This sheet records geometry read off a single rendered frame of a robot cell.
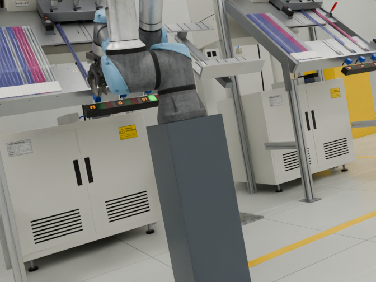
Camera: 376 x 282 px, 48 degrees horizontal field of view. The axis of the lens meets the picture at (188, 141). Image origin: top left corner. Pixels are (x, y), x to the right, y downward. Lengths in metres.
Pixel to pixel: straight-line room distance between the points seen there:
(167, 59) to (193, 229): 0.49
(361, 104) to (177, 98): 3.79
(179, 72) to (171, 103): 0.09
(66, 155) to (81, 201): 0.22
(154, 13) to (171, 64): 0.21
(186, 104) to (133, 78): 0.17
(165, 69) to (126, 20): 0.17
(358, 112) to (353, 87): 0.27
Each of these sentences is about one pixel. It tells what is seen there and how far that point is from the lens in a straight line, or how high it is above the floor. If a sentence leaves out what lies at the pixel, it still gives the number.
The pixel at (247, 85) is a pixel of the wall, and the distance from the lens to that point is 4.53.
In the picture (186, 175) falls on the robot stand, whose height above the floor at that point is 0.39.
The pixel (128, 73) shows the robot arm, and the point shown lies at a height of 0.71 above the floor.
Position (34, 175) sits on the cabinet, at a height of 0.42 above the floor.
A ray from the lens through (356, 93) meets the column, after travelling 4.83.
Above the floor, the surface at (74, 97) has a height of 0.71.
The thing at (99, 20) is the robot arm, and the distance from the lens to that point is 1.47.
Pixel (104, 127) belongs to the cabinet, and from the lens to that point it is 2.05.
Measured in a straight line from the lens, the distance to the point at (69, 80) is 1.78.
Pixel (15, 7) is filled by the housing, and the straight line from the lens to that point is 2.23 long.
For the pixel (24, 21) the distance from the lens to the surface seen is 2.16.
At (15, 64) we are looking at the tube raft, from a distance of 1.85.
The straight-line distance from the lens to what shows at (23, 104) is 1.67.
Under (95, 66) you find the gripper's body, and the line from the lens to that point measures 1.60.
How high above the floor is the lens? 0.57
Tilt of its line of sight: 4 degrees down
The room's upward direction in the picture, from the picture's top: 10 degrees counter-clockwise
